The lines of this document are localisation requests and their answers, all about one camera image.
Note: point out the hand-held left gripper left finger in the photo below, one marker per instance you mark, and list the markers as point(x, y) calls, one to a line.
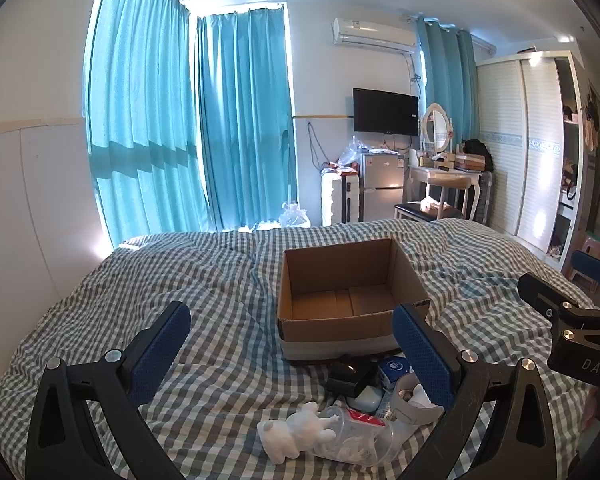
point(162, 345)

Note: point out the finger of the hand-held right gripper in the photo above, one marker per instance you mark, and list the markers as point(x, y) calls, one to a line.
point(545, 292)
point(597, 272)

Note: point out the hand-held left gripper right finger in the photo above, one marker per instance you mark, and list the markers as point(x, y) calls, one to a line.
point(422, 355)

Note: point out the blue and white tin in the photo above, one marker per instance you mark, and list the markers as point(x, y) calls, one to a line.
point(392, 367)

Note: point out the white earbud case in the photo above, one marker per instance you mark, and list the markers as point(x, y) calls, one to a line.
point(367, 399)

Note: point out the small black box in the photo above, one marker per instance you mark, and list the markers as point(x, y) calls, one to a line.
point(347, 375)

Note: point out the cardboard box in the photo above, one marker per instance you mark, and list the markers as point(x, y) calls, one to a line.
point(330, 330)

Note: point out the clear plastic cup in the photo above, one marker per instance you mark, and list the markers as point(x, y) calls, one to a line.
point(362, 440)

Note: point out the white bear figurine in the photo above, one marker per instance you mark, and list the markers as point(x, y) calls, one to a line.
point(285, 435)

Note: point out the pink plastic stool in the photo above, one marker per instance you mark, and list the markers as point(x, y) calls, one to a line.
point(590, 247)

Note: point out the grey checked blanket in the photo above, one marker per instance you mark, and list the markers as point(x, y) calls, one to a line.
point(205, 285)

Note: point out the white sliding wardrobe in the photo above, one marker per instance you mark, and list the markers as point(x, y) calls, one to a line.
point(522, 150)

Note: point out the black cushioned bench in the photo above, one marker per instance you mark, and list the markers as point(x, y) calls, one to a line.
point(412, 211)

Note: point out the black bag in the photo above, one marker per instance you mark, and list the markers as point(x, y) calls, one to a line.
point(477, 152)

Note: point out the white vanity table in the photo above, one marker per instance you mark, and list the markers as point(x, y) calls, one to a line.
point(440, 175)

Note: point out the silver mini fridge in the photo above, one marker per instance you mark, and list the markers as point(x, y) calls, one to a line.
point(382, 185)

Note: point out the white ribbed suitcase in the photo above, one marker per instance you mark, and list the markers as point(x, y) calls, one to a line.
point(332, 197)

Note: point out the white oval mirror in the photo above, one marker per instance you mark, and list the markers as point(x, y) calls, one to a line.
point(436, 127)

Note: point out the crumpled clear plastic bag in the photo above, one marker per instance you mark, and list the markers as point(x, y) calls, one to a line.
point(352, 152)

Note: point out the wide teal curtain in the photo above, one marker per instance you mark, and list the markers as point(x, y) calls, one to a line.
point(140, 110)

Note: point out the narrow teal curtain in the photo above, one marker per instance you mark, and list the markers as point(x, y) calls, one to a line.
point(245, 120)

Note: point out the short teal curtain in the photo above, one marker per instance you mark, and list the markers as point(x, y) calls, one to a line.
point(442, 70)

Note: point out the white air conditioner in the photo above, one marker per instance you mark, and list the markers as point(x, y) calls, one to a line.
point(372, 34)

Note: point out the black wall television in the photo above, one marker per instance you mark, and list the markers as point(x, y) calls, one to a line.
point(385, 111)

